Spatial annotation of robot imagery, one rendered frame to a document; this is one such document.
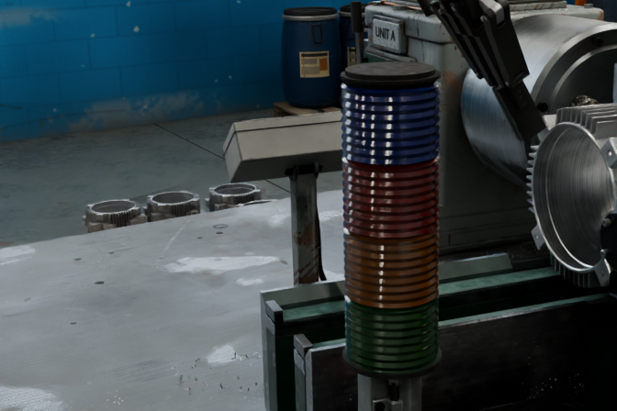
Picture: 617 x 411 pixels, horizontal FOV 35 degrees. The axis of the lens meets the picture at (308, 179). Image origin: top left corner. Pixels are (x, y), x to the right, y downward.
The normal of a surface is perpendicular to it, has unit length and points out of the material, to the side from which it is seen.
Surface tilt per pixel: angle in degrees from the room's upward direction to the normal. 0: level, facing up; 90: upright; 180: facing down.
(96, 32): 90
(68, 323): 0
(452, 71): 90
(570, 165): 99
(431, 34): 90
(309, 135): 55
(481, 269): 45
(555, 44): 36
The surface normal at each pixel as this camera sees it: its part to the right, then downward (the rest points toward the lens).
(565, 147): 0.28, 0.71
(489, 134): -0.91, 0.33
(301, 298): 0.22, -0.51
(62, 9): 0.47, 0.22
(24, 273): -0.03, -0.96
